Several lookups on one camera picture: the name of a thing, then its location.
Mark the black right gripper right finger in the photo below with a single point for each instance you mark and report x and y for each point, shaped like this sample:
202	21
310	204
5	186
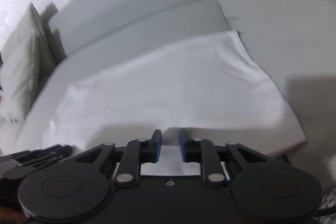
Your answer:
219	164

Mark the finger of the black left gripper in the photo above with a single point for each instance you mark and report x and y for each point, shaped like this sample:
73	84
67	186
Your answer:
38	157
56	148

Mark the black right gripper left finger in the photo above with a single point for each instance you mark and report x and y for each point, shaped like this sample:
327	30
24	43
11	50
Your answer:
118	164

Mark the white sweatshirt with gold script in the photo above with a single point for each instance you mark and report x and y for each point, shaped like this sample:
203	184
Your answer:
208	85

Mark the beige cushion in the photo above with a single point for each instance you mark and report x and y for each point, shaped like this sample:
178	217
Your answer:
26	59

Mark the blue white patterned cloth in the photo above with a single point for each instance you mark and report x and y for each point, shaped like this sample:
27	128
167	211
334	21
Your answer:
327	208

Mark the grey sofa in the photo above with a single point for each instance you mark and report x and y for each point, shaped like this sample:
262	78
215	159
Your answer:
293	41

